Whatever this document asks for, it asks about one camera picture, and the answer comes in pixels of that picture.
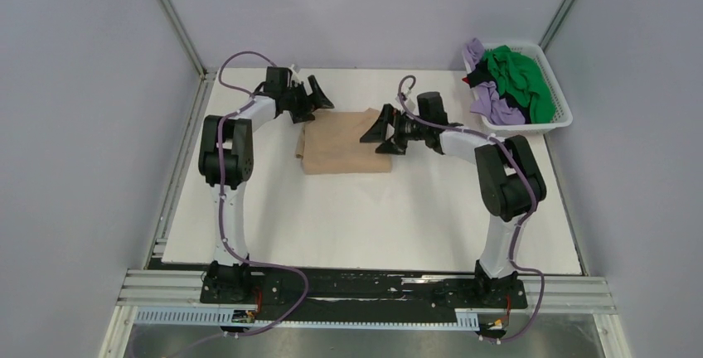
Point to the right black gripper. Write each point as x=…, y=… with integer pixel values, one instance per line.
x=378, y=133

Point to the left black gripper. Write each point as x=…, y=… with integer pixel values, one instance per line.
x=317, y=100

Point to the beige t shirt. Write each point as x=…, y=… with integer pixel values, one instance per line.
x=330, y=144

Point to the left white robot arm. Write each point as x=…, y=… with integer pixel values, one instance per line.
x=226, y=161

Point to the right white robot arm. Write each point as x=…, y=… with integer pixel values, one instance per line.
x=509, y=179

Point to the lavender t shirt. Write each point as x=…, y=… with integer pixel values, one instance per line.
x=472, y=53

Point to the black garment in basket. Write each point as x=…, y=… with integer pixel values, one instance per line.
x=498, y=109

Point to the green t shirt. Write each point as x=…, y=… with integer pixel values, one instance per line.
x=520, y=76

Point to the white plastic laundry basket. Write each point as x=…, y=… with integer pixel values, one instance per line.
x=563, y=116

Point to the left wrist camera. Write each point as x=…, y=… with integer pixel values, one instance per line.
x=295, y=76

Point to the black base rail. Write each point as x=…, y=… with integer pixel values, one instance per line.
x=345, y=295

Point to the left corner metal post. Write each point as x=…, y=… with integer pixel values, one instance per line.
x=183, y=37

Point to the corner metal post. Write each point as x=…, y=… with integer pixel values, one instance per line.
x=556, y=22
x=183, y=37

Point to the right corner metal post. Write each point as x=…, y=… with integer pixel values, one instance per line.
x=556, y=22

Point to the white slotted cable duct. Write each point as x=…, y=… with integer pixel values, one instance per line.
x=232, y=318

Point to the aluminium frame rail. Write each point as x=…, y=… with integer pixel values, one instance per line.
x=181, y=288

